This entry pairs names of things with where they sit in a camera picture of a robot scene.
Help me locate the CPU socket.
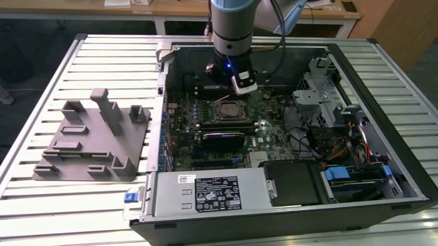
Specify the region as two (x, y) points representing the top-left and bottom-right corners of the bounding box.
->
(212, 99), (248, 123)

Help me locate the black RAM slot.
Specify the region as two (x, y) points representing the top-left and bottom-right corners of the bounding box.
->
(198, 91), (234, 100)

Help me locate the black RAM stick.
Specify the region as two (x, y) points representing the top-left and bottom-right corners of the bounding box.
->
(202, 128), (256, 135)

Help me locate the grey metal drive cage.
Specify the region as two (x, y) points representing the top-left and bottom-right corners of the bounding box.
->
(290, 57), (347, 129)

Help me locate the green motherboard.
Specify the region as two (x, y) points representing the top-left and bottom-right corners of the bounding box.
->
(163, 88), (308, 172)

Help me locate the black graphics card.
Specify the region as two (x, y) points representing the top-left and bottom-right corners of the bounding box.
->
(200, 132), (246, 149)

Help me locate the wooden desk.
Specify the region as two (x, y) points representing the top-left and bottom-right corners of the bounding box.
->
(0, 0), (363, 34)

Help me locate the small silver heatsink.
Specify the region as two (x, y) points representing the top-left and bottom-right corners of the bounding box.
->
(248, 151), (270, 163)

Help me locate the large white box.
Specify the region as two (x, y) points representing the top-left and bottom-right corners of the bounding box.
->
(104, 0), (131, 10)

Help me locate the grey parts rack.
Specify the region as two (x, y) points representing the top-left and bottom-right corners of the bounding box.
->
(32, 86), (152, 182)

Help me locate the wooden cabinet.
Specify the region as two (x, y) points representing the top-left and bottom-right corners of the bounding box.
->
(350, 0), (438, 70)

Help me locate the blue disk carrier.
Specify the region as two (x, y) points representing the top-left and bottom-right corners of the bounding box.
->
(324, 166), (350, 181)

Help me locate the grey power supply unit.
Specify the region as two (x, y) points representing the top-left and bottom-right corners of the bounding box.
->
(152, 169), (275, 215)

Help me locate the black open PC case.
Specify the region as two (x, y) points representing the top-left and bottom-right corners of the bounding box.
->
(128, 42), (438, 246)

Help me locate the grey chair leg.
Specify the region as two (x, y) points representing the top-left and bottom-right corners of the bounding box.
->
(0, 84), (15, 105)

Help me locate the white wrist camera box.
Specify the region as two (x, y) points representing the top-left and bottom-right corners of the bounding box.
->
(231, 70), (259, 96)

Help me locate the black cable with copper end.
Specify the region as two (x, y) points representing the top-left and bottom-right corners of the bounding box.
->
(251, 45), (284, 53)

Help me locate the cable with silver plug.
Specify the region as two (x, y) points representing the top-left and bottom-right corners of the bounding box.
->
(203, 0), (211, 36)

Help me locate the black camera cable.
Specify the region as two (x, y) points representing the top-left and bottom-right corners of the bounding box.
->
(262, 0), (290, 84)

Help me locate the thin black wire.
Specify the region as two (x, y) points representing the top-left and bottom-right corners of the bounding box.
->
(286, 127), (324, 161)

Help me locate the coloured wire bundle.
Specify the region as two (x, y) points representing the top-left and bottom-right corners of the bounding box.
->
(327, 122), (372, 165)

